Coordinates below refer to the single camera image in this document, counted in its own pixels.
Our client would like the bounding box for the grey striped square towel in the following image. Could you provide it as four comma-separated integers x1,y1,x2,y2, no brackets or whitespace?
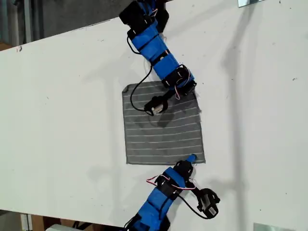
121,80,207,166

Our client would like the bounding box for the brown cardboard box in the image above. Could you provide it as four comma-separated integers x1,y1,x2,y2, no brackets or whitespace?
31,215,97,229

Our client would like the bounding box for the white table leg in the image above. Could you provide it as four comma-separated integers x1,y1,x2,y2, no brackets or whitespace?
20,213,33,231

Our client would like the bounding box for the arm red white wire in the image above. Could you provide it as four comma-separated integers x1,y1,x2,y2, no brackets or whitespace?
146,175,197,192
174,69,191,101

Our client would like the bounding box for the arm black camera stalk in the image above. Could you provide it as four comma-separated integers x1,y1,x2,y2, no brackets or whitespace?
185,180,203,197
163,89,176,103

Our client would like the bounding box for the arm wrist camera box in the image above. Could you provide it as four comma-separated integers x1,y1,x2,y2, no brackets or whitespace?
143,95,169,116
196,188,221,215

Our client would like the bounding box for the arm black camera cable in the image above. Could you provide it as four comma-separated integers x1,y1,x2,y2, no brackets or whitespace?
160,195,215,220
129,64,153,113

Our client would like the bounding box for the steel table bracket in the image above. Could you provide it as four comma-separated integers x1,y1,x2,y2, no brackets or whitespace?
237,0,263,8

